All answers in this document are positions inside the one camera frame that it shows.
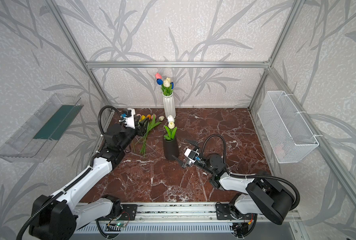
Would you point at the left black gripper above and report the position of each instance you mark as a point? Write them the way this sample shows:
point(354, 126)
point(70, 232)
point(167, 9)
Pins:
point(136, 128)

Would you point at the black cone vase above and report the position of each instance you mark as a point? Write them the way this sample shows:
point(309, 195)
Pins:
point(171, 148)

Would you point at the white ribbed vase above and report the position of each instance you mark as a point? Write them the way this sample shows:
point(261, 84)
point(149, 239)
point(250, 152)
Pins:
point(169, 105)

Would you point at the pink tulip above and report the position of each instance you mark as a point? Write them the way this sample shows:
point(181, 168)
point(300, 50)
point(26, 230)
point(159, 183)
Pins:
point(158, 76)

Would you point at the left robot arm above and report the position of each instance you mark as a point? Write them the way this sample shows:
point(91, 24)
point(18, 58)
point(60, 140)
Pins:
point(57, 217)

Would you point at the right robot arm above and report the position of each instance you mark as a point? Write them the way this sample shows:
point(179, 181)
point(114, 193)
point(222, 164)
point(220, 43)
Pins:
point(258, 194)

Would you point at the pink object in basket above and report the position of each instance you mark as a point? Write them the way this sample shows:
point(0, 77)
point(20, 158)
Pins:
point(280, 152)

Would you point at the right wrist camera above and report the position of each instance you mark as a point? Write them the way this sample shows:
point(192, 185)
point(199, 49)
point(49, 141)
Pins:
point(191, 156)

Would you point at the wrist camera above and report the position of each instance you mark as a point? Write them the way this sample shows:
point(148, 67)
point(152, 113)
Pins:
point(128, 118)
point(191, 156)

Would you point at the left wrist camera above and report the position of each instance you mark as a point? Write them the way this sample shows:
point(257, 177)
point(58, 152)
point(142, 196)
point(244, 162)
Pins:
point(128, 118)

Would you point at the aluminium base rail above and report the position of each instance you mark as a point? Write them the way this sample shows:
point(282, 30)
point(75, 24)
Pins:
point(191, 212)

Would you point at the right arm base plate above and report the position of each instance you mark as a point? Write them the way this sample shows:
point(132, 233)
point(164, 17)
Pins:
point(225, 212)

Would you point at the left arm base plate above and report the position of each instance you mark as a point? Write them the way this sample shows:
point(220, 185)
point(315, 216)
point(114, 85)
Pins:
point(128, 213)

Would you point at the white wire mesh basket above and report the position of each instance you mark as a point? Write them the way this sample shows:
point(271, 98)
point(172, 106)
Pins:
point(284, 124)

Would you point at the clear plastic wall shelf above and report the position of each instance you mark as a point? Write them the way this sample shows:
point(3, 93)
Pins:
point(33, 142)

